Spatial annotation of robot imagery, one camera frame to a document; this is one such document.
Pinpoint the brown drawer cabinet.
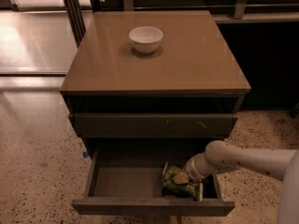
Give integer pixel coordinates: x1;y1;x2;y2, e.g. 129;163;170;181
60;11;250;151

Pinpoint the blue tape piece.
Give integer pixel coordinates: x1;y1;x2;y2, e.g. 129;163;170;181
82;151;90;159

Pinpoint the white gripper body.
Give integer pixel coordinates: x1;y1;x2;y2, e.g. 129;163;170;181
184;153;215;181

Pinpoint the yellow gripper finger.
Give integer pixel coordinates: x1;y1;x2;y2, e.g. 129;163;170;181
172;172;190;185

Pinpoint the closed top drawer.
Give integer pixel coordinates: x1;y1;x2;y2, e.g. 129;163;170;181
69;113;237;138

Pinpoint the open middle drawer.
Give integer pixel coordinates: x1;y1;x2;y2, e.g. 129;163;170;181
72;139;235;217

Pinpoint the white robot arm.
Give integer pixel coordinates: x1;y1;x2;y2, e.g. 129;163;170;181
172;141;299;224

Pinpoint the green jalapeno chip bag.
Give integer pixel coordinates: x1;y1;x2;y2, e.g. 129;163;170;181
162;162;203;202

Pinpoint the white ceramic bowl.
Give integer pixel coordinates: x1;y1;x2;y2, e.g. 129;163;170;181
129;26;164;54

